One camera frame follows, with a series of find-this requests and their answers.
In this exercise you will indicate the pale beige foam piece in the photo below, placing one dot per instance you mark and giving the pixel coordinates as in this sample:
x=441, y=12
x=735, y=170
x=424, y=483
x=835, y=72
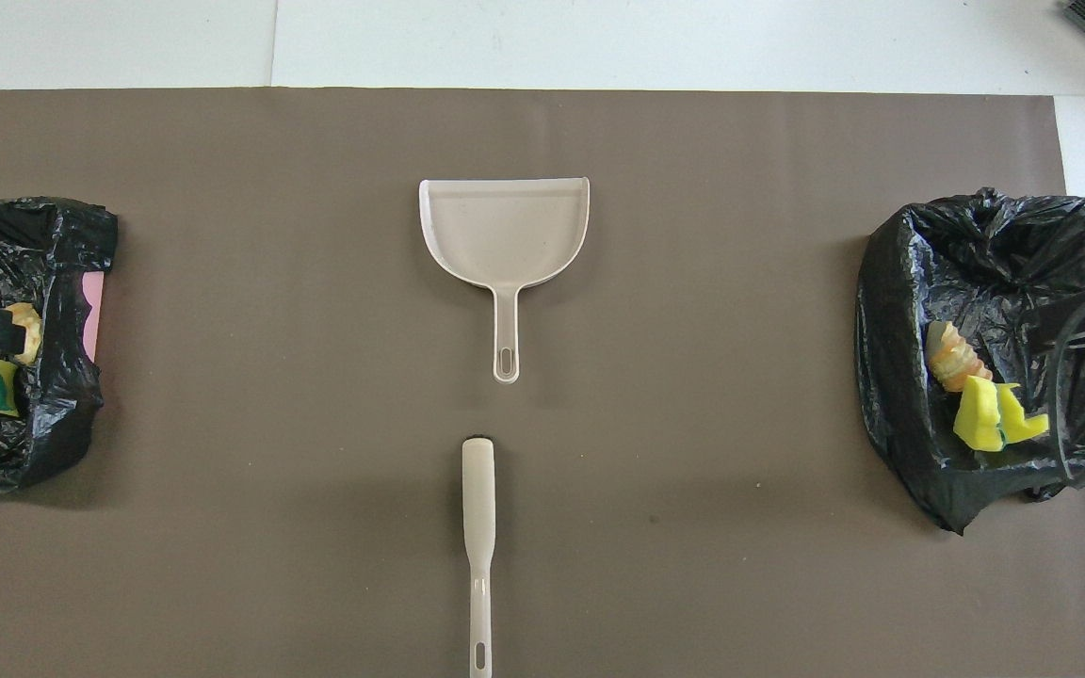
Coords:
x=31, y=334

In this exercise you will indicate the yellow sponge piece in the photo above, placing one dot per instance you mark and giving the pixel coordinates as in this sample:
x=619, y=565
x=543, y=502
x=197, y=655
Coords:
x=1023, y=424
x=976, y=419

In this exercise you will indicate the beige crusty foam chunk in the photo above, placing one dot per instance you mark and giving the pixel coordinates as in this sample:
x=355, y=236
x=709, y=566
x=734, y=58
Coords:
x=957, y=358

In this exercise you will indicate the beige brush with black bristles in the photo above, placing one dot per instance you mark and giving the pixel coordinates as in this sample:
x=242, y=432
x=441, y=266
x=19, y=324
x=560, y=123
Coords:
x=478, y=499

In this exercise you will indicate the beige plastic dustpan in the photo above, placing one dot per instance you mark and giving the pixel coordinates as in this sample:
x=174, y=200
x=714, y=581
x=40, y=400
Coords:
x=505, y=226

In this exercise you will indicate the black plastic trash bag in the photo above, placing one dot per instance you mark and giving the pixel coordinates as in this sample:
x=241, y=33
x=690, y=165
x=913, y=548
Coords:
x=900, y=395
x=24, y=245

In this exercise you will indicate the pink plastic bin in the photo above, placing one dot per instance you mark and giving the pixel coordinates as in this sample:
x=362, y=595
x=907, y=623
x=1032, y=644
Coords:
x=95, y=301

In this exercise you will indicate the brown paper table mat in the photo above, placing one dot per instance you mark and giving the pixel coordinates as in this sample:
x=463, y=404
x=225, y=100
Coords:
x=693, y=282

